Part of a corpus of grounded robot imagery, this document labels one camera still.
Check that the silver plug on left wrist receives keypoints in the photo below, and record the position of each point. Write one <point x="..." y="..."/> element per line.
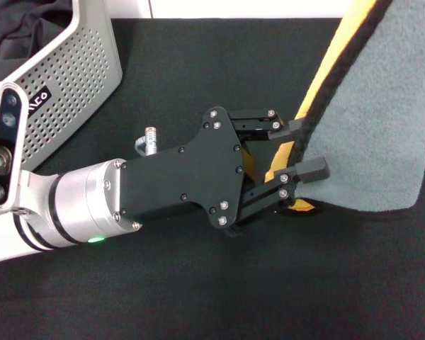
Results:
<point x="150" y="141"/>

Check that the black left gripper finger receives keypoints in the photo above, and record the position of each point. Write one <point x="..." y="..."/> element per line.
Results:
<point x="313" y="170"/>

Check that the black cloth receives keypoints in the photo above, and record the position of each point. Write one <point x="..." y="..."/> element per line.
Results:
<point x="21" y="28"/>

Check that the black tablecloth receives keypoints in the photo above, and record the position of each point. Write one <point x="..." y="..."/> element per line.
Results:
<point x="198" y="283"/>

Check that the grey yellow towel black trim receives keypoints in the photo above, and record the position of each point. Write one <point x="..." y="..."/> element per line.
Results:
<point x="375" y="124"/>

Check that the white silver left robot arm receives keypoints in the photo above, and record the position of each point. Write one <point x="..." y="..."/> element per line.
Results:
<point x="74" y="209"/>

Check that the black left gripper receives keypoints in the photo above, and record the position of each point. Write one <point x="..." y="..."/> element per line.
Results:
<point x="184" y="180"/>

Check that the grey perforated storage box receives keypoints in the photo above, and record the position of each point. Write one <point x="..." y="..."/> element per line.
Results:
<point x="74" y="71"/>

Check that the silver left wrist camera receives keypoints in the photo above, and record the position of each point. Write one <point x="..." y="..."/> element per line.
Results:
<point x="5" y="141"/>

